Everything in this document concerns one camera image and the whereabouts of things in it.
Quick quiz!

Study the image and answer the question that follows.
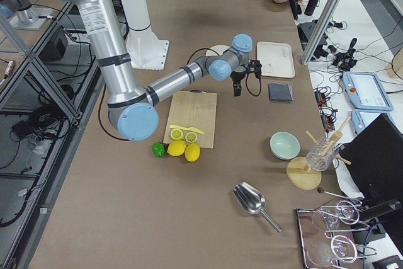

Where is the lower lemon half slice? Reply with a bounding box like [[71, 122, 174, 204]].
[[170, 129, 184, 140]]

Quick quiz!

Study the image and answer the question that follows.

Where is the clear glass cup on rack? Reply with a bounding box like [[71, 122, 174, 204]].
[[306, 137, 339, 171]]

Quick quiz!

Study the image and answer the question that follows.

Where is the green lime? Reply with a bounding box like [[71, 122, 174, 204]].
[[152, 142, 167, 157]]

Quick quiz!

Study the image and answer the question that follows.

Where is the upper lemon half slice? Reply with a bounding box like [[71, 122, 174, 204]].
[[184, 132, 198, 144]]

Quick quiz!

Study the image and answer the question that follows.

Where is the yellow plastic knife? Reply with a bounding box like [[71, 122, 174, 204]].
[[169, 124, 204, 134]]

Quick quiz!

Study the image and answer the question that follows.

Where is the upper whole lemon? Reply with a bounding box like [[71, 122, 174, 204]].
[[184, 143, 201, 162]]

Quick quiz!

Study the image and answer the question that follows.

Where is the lemon half slice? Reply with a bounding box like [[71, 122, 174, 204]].
[[184, 132, 198, 144], [170, 129, 184, 140]]

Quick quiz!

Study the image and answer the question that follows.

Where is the lower whole lemon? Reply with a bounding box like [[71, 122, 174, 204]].
[[167, 140, 187, 157]]

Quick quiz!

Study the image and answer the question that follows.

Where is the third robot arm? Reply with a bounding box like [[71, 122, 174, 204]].
[[1, 0, 45, 30]]

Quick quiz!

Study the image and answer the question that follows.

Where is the grey folded cloth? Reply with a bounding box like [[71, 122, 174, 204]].
[[268, 83, 293, 103]]

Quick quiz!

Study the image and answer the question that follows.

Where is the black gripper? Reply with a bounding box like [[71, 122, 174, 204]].
[[230, 59, 262, 96]]

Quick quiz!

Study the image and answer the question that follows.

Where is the whole lemon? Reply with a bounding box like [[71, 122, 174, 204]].
[[167, 140, 187, 157], [184, 143, 201, 162]]

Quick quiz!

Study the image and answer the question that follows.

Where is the metal tray with glasses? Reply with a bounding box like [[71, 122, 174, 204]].
[[295, 200, 377, 268]]

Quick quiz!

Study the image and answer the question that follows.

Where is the mint green bowl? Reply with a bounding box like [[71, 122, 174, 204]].
[[270, 132, 300, 160]]

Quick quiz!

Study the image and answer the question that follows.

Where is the wooden cutting board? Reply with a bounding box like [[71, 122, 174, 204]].
[[163, 91, 217, 149]]

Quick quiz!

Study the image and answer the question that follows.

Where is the black monitor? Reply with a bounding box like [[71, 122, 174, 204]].
[[339, 113, 403, 202]]

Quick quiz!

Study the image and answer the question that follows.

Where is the upper teach pendant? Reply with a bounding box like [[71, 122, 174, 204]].
[[342, 72, 394, 112]]

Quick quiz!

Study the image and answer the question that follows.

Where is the teach pendant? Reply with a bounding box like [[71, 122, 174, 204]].
[[342, 72, 394, 112], [351, 109, 394, 135]]

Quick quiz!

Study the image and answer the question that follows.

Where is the white rabbit tray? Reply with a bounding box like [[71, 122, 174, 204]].
[[256, 42, 295, 79]]

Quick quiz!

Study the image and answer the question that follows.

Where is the aluminium frame post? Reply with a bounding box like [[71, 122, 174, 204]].
[[300, 0, 340, 66]]

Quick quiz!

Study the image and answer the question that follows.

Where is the beige round plate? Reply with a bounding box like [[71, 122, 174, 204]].
[[205, 45, 229, 57]]

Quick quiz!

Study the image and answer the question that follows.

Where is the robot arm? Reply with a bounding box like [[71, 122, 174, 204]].
[[66, 0, 253, 141]]

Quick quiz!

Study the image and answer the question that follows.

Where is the wooden cup rack stand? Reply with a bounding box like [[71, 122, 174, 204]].
[[287, 117, 351, 190]]

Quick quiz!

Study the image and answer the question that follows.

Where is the lower teach pendant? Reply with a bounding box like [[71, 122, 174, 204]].
[[351, 109, 394, 135]]

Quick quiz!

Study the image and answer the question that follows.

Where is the metal scoop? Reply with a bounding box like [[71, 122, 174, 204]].
[[232, 181, 282, 233]]

